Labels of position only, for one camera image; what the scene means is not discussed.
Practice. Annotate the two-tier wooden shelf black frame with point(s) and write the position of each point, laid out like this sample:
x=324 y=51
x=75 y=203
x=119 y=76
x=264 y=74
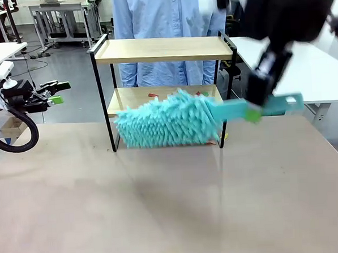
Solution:
x=162 y=54

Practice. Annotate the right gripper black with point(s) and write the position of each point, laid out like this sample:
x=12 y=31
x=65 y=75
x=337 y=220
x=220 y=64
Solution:
x=287 y=12

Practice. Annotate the black office chair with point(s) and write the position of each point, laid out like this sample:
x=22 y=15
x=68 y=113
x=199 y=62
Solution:
x=234 y=70

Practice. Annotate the orange paper scrap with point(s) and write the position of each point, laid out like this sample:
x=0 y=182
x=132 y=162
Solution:
x=212 y=143

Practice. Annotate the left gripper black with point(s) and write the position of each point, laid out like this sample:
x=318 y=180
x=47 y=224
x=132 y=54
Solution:
x=20 y=94

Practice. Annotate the teal chenille duster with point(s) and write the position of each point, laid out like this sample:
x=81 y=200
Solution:
x=169 y=123

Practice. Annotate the person torso blue shirt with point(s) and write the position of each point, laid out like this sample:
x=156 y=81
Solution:
x=169 y=16

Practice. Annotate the small blue object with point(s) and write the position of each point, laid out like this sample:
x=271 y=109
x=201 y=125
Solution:
x=8 y=140

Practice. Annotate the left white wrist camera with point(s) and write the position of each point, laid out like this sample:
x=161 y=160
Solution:
x=4 y=70

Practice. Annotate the grey metal workbench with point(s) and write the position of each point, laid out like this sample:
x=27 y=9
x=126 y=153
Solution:
x=63 y=8

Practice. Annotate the grey power strip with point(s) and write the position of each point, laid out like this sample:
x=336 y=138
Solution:
x=40 y=54

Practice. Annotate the red paper scrap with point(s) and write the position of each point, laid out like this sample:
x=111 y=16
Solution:
x=198 y=94
x=153 y=95

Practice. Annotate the black pole stand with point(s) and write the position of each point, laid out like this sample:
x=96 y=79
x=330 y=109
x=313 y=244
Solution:
x=11 y=21

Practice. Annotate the small wooden box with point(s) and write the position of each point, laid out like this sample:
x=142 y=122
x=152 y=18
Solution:
x=14 y=126

